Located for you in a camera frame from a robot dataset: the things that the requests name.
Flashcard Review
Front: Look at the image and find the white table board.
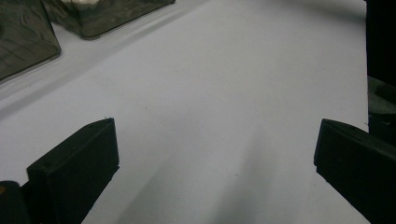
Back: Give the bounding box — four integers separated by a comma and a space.
0, 0, 370, 224

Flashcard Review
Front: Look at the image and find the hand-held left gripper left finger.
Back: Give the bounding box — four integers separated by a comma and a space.
26, 117, 120, 224

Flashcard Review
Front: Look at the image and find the smoky clear plastic bin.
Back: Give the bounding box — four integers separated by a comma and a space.
0, 0, 63, 82
41, 0, 177, 40

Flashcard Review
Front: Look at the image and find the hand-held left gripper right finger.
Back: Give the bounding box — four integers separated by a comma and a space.
313, 118, 396, 224

